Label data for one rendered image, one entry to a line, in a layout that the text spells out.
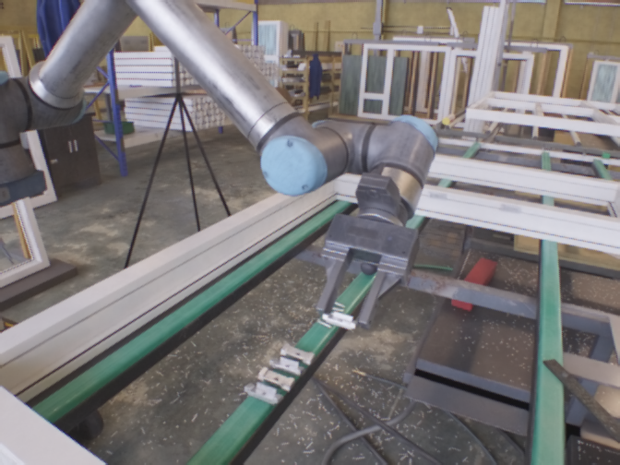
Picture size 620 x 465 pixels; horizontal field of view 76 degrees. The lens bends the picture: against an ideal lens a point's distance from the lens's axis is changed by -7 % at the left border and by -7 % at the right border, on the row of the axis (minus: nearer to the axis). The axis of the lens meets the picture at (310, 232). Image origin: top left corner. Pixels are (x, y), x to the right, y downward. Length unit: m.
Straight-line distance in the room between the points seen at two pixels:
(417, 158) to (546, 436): 0.42
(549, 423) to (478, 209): 0.69
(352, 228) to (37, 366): 0.48
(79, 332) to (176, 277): 0.20
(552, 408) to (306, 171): 0.45
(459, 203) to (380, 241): 0.59
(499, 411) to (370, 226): 0.59
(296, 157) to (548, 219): 0.74
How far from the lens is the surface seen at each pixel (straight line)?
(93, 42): 1.16
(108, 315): 0.70
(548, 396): 0.66
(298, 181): 0.62
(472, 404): 1.06
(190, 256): 0.80
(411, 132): 0.72
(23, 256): 3.26
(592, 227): 1.19
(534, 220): 1.18
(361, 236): 0.63
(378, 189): 0.59
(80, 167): 4.66
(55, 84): 1.30
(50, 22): 5.50
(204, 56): 0.71
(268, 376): 0.60
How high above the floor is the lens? 1.27
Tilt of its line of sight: 23 degrees down
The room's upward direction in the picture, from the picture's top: 1 degrees clockwise
